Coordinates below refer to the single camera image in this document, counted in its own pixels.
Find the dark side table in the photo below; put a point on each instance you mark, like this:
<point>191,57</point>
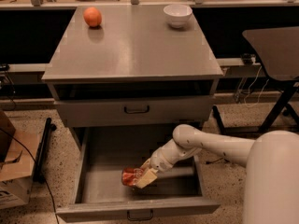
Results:
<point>278,51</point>

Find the white ceramic bowl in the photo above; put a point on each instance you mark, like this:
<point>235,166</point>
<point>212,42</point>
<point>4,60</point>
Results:
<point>177,15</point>

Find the open grey middle drawer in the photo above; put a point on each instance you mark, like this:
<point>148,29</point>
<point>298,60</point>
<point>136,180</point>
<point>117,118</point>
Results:
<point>100,195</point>

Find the black floor stand bar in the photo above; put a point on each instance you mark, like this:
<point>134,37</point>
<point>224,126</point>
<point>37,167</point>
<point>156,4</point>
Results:
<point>217,117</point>
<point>42,150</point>

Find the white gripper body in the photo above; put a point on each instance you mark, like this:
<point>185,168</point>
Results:
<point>158,160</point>

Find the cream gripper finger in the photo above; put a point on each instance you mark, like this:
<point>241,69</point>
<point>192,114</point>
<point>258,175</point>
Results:
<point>146,164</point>
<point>145,177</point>

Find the black floor stand bar left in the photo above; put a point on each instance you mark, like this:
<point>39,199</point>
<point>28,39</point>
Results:
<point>42,150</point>

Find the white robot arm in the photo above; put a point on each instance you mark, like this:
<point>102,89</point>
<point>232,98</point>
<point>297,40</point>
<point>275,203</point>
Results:
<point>271,162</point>

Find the closed grey top drawer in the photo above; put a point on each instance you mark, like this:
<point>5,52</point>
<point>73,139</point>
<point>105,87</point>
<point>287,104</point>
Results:
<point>133,111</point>

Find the grey drawer cabinet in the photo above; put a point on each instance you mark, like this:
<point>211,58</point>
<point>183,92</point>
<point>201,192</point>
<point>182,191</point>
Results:
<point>134,54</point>

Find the cardboard box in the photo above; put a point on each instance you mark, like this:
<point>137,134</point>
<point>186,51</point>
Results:
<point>17,165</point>

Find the orange fruit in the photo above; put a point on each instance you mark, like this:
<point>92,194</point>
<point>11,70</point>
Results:
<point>92,16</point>

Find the black floor stand bar right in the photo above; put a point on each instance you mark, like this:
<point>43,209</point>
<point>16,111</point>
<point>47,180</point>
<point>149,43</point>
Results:
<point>217,117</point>

